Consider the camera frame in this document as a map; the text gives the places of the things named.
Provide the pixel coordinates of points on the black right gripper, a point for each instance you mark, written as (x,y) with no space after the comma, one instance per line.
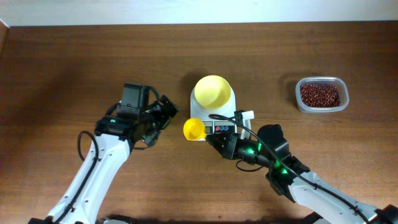
(229,149)

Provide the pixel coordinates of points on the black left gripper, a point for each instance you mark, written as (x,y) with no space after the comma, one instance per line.
(159,110)

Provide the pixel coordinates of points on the yellow measuring scoop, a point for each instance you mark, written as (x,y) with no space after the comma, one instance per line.
(194,129)

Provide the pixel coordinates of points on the red beans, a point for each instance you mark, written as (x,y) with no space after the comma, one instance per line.
(320,96)

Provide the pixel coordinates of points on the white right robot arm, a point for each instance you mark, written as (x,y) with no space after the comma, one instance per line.
(292,179)

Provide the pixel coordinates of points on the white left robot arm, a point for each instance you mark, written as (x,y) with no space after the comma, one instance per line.
(140,115)

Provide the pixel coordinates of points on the pale yellow bowl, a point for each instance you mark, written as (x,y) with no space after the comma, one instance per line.
(212,91)

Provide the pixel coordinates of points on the clear plastic bean container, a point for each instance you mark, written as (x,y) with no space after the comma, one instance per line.
(339,83)

